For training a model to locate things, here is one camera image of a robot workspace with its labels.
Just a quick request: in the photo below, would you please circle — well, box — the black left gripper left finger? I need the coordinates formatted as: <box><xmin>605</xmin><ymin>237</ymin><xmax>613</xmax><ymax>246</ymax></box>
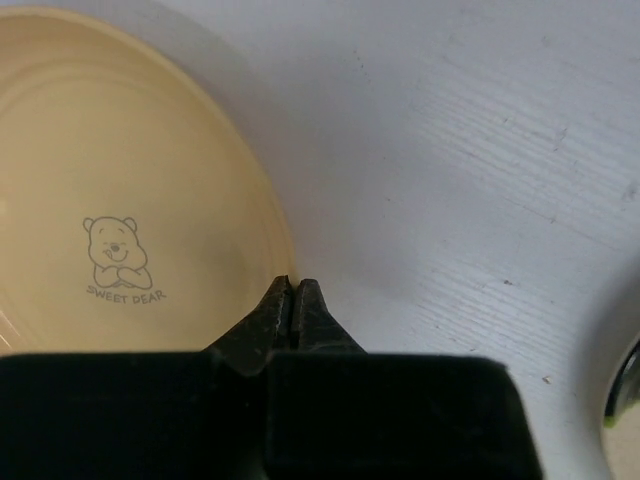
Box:
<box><xmin>1</xmin><ymin>277</ymin><xmax>293</xmax><ymax>479</ymax></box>

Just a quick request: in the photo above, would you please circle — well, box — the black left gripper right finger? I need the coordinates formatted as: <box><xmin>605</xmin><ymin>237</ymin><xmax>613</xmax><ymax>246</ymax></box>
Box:
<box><xmin>264</xmin><ymin>279</ymin><xmax>543</xmax><ymax>479</ymax></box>

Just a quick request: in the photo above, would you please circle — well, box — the pale orange bear plate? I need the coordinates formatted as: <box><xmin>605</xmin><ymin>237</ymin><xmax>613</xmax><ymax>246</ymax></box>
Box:
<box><xmin>1</xmin><ymin>7</ymin><xmax>294</xmax><ymax>354</ymax></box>

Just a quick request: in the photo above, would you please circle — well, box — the lime green plate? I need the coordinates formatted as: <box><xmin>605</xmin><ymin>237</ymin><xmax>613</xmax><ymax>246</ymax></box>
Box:
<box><xmin>603</xmin><ymin>339</ymin><xmax>639</xmax><ymax>428</ymax></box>

